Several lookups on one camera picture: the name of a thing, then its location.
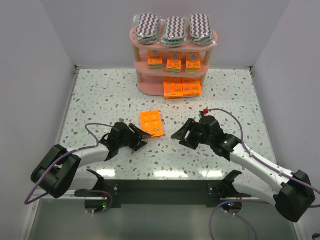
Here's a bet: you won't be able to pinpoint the orange flat pack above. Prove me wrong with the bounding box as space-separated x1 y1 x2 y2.
181 78 202 96
163 76 184 99
140 110 163 138

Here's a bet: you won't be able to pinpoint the orange sponge box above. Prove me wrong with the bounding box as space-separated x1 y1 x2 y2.
147 50 163 69
166 51 183 73
185 52 201 73

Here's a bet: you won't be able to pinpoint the striped sponge pack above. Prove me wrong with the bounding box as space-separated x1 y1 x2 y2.
135 13 161 45
189 13 216 46
161 16 187 47

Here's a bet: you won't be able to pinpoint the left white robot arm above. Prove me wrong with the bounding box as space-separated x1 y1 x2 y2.
30 122 152 199

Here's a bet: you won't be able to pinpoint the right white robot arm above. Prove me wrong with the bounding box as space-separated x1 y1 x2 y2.
171 116 316 223

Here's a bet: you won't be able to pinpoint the pink three-tier shelf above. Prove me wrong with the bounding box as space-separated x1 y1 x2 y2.
129 26 215 96

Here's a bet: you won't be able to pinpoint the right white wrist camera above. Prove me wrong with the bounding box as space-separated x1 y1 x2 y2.
199 108 209 118

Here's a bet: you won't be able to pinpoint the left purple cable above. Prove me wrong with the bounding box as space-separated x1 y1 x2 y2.
24 122 115 215

